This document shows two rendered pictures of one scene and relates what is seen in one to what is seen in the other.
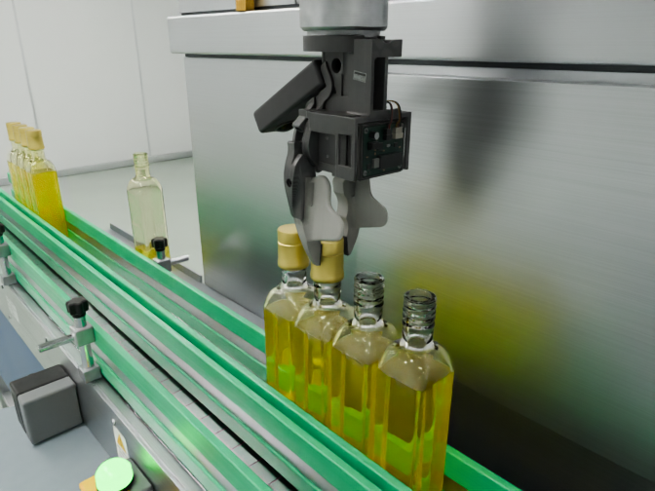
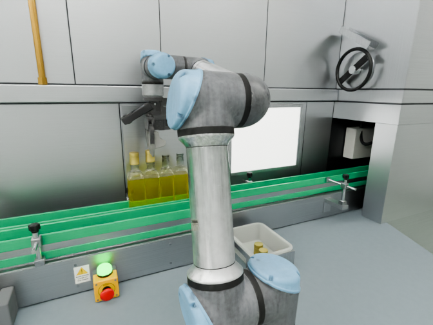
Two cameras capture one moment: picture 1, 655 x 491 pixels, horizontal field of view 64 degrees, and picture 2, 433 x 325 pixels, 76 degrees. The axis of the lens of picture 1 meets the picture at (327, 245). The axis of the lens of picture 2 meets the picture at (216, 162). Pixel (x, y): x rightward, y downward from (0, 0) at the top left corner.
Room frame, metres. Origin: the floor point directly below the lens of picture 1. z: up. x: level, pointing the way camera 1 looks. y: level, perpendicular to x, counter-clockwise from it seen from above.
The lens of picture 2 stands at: (-0.04, 0.88, 1.38)
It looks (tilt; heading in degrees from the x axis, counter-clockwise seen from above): 15 degrees down; 288
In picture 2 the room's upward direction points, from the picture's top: 1 degrees clockwise
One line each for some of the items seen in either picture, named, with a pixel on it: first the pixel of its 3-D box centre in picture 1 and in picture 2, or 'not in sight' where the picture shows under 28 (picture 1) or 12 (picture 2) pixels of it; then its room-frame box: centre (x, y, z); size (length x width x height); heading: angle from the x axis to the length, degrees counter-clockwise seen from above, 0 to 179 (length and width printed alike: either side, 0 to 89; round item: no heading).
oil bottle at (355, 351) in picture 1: (365, 408); (167, 193); (0.46, -0.04, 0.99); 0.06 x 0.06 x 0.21; 42
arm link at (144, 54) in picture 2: not in sight; (152, 68); (0.49, -0.01, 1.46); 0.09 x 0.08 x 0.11; 133
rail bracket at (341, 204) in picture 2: not in sight; (339, 195); (-0.22, -0.50, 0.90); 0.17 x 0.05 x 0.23; 133
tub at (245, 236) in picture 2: not in sight; (258, 247); (0.10, -0.07, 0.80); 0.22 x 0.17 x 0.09; 133
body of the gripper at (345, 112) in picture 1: (349, 108); (156, 113); (0.48, -0.02, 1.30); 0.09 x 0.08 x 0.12; 42
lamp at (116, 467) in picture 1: (113, 474); (104, 269); (0.52, 0.27, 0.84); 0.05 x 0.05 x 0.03
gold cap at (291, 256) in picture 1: (292, 246); (134, 158); (0.55, 0.04, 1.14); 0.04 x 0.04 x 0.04
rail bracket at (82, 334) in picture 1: (67, 347); (36, 249); (0.66, 0.37, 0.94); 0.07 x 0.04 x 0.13; 133
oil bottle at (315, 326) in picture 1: (327, 385); (152, 195); (0.50, 0.00, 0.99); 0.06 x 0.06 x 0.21; 42
